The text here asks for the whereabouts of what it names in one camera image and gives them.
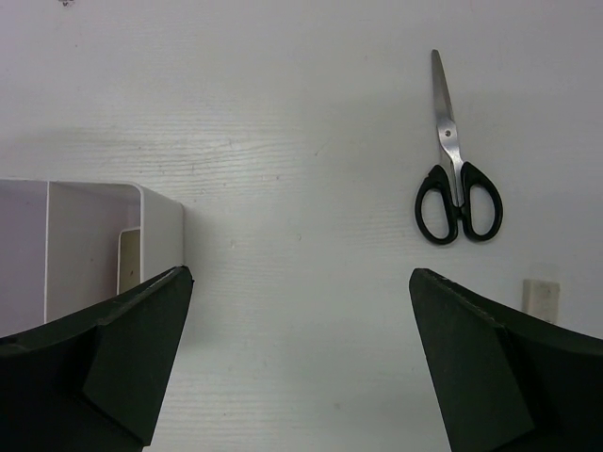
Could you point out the white divided organizer right box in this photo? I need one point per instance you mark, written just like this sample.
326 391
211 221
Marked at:
59 245

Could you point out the black handled scissors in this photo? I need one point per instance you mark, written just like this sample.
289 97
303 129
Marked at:
453 178

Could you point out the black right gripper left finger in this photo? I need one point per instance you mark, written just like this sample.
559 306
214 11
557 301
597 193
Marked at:
95 380

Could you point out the beige eraser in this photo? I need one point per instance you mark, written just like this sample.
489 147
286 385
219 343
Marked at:
540 299

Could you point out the pink white mini stapler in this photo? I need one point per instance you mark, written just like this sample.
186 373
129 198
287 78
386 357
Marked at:
128 272

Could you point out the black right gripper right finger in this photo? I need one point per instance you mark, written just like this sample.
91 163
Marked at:
505 380

